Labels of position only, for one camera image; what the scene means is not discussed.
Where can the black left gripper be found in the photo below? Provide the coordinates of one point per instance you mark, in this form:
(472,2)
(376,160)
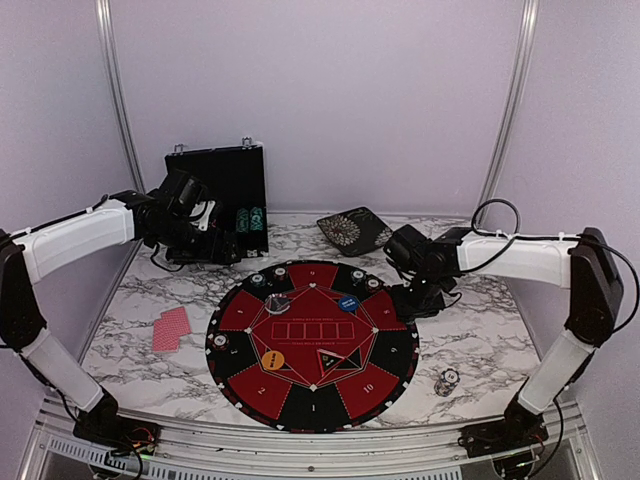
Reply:
(208,254)

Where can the right aluminium corner post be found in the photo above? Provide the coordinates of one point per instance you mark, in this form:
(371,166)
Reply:
(515,93)

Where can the black floral square plate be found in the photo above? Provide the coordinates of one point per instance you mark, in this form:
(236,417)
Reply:
(355,232)

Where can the aluminium corner post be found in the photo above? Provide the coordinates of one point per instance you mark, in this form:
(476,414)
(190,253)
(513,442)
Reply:
(110,59)
(515,93)

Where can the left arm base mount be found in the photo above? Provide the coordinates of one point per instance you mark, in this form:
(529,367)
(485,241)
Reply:
(126,435)

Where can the orange big blind button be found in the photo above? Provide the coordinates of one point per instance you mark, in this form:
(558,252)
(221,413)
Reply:
(272,360)

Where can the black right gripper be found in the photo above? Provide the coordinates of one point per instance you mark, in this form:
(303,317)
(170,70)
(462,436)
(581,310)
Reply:
(408,313)

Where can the left aluminium corner post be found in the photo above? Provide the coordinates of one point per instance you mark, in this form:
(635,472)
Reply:
(110,59)

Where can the black poker chip case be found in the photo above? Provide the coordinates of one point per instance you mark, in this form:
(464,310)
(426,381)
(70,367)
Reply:
(235,175)

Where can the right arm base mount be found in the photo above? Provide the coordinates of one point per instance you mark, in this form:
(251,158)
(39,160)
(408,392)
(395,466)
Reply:
(494,437)

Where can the clear round dealer button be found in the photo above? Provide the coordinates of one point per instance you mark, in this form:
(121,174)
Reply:
(277,304)

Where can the green 50 chip seat seven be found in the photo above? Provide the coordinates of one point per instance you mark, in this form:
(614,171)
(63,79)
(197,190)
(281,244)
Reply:
(357,275)

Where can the blue small blind button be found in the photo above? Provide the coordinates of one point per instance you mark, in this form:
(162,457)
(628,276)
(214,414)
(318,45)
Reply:
(348,303)

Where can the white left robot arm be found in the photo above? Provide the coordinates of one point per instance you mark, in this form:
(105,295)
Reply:
(178,219)

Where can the grey chip stack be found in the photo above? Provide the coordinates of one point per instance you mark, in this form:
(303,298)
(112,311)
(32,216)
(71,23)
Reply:
(446,382)

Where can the green 50 chip seat five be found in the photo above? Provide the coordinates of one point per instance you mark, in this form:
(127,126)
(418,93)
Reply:
(258,279)

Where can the round red black poker mat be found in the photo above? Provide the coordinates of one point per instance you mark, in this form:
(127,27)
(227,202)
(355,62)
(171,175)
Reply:
(342,369)

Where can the aluminium front rail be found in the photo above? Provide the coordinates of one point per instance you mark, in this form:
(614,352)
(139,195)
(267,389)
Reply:
(190,449)

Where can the red playing card deck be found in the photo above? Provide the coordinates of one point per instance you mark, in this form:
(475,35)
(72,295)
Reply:
(169,329)

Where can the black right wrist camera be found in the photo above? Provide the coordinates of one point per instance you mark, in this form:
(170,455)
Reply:
(406,248)

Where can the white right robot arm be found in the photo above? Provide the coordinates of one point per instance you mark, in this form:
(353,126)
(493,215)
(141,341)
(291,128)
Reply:
(582,263)

